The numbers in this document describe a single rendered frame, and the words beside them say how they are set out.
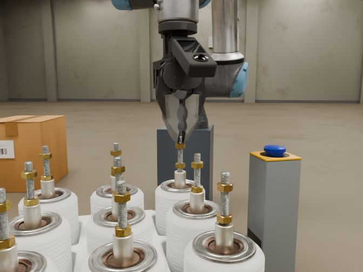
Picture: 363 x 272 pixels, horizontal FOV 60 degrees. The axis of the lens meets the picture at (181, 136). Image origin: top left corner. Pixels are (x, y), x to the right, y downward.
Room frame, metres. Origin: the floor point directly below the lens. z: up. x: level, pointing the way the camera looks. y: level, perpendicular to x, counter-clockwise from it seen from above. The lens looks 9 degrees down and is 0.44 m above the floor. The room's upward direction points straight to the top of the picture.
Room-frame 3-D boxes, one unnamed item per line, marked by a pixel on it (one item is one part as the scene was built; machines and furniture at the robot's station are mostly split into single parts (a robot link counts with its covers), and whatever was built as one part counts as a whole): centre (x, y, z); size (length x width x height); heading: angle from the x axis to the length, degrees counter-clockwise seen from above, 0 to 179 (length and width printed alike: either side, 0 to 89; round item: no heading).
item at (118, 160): (0.44, 0.09, 0.30); 0.01 x 0.01 x 0.08
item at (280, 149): (0.58, -0.17, 0.32); 0.04 x 0.04 x 0.02
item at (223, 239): (0.35, -0.05, 0.26); 0.02 x 0.02 x 0.03
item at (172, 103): (0.59, 0.03, 0.38); 0.06 x 0.03 x 0.09; 19
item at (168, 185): (0.58, 0.00, 0.25); 0.08 x 0.08 x 0.01
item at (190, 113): (0.61, -0.01, 0.38); 0.06 x 0.03 x 0.09; 19
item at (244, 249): (0.35, -0.05, 0.25); 0.08 x 0.08 x 0.01
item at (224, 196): (0.35, -0.05, 0.31); 0.01 x 0.01 x 0.08
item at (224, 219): (0.35, -0.05, 0.29); 0.02 x 0.02 x 0.01; 72
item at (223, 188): (0.35, -0.05, 0.33); 0.02 x 0.02 x 0.01; 72
